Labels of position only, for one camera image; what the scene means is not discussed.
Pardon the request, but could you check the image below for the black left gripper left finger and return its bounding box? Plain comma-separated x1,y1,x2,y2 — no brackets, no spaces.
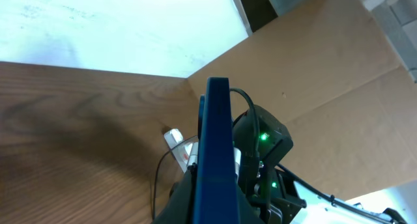
152,163,197,224

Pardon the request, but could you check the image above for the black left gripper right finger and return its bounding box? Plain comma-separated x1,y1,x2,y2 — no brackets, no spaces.
237,186,265,224

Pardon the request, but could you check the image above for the blue Samsung Galaxy smartphone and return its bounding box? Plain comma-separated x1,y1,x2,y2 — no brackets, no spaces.
192,77,240,224

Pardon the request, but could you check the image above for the black USB charging cable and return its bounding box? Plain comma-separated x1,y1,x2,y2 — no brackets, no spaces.
151,135,199,220

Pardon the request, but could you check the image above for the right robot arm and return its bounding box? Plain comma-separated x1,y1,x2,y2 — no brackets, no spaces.
232,104,405,223

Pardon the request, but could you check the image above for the white USB charger plug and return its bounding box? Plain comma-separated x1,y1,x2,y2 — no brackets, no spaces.
164,128,184,148

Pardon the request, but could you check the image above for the white power strip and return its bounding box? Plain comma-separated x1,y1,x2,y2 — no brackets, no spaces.
172,142,198,173

